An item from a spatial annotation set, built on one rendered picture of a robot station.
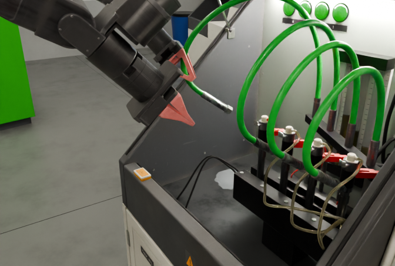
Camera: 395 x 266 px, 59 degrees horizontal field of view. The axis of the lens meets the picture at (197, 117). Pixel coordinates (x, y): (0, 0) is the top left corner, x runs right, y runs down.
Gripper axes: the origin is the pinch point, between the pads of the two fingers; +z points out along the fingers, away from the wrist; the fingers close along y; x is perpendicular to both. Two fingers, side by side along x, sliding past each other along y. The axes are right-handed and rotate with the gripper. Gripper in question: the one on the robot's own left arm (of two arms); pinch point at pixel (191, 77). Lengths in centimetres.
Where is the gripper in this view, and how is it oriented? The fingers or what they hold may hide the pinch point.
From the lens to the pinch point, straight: 87.6
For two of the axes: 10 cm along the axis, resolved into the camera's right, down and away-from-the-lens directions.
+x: -7.3, 6.6, 1.9
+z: 6.8, 7.3, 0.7
